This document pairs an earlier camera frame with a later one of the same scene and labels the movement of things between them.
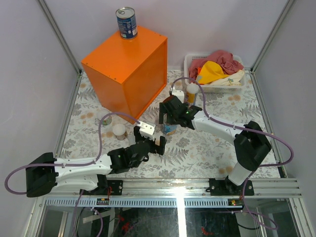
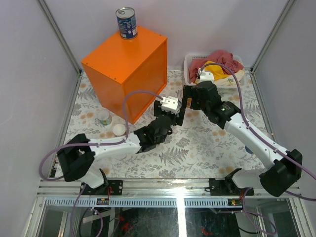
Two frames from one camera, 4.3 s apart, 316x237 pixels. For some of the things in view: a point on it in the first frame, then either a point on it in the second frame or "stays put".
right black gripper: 162,110 → 188,91
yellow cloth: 210,71 stays put
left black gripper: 159,149 → 178,118
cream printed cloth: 235,79 stays put
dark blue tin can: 127,20 stays put
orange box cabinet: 128,76 stays put
